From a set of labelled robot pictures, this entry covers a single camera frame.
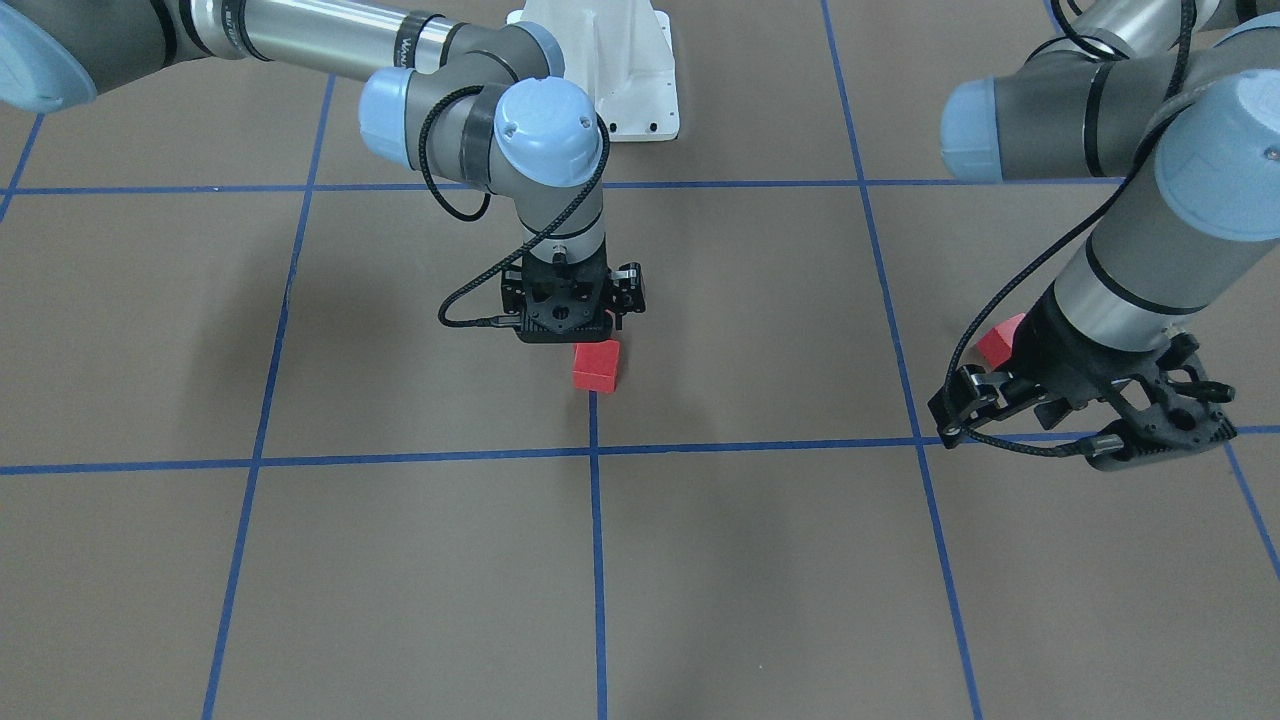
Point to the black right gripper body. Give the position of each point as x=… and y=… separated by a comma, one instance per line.
x=628, y=288

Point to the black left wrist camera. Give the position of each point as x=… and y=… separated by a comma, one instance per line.
x=1167, y=407

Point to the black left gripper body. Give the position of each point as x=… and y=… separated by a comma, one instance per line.
x=1063, y=352

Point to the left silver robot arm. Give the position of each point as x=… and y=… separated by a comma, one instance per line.
x=1177, y=100

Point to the white pedestal column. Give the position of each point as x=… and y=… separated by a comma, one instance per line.
x=620, y=53

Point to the red block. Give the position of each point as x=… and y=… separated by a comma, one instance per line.
x=596, y=366
x=996, y=345

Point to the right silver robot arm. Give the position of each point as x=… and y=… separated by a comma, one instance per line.
x=478, y=111

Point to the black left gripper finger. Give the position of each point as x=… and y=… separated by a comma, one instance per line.
x=972, y=396

